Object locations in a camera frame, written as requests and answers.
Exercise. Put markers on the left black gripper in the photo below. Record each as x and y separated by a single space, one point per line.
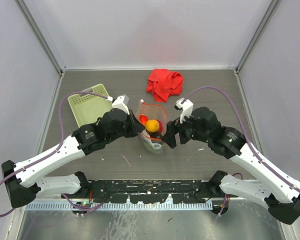
138 126

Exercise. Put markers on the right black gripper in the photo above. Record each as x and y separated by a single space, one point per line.
169 137

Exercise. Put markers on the red strawberry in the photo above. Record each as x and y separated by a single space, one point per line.
143 119

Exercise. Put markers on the yellow orange fruit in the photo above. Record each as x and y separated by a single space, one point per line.
152 126

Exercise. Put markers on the dark purple plum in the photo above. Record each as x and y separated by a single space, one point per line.
156 135

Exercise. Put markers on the clear zip top bag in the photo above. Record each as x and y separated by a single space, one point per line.
154 118

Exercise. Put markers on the green plastic basket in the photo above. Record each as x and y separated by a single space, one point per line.
87 108

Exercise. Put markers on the red apple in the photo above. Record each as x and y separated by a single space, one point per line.
160 128

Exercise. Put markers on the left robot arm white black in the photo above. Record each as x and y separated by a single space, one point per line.
24 181

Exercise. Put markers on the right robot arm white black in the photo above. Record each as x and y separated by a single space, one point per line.
277 192

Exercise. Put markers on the red crumpled cloth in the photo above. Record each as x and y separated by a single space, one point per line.
163 83

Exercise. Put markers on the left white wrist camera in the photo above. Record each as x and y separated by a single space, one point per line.
121 102

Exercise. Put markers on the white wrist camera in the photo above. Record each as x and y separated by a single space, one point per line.
121 102
185 107

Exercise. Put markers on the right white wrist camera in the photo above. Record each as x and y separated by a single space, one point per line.
185 107

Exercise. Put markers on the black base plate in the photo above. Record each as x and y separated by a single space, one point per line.
148 191

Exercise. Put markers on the slotted cable duct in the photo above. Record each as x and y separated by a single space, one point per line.
166 206

